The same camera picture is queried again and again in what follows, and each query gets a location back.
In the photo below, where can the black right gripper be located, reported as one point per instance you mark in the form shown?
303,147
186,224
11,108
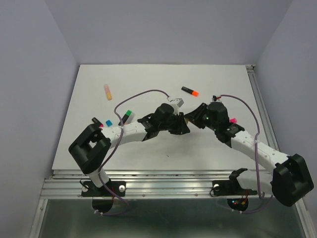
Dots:
194,116

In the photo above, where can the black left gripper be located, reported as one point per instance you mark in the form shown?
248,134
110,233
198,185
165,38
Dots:
181,128

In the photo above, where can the blue highlighter cap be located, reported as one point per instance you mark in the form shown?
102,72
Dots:
109,123

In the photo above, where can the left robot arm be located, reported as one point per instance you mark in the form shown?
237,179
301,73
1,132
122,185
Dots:
90,148

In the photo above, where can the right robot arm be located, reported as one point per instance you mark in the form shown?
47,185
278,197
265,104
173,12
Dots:
287,178

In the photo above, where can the orange cap black highlighter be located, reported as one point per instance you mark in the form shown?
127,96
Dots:
190,91

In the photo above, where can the pastel orange grey highlighter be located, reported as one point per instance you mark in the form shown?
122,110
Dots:
130,118

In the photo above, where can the green cap black highlighter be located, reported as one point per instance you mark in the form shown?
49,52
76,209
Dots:
125,118

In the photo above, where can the pastel pink orange highlighter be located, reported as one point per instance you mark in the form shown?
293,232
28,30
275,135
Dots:
107,92

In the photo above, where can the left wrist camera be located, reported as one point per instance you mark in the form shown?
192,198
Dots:
175,102

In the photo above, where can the right side aluminium rail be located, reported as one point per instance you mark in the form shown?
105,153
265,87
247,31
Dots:
268,129

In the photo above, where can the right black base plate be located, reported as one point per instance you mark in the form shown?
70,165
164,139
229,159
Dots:
238,197

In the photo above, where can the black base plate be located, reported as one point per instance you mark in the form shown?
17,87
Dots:
103,198
238,197

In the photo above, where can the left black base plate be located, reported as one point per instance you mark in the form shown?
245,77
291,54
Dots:
103,198

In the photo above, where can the aluminium table rail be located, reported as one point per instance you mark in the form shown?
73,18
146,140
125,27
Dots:
164,204

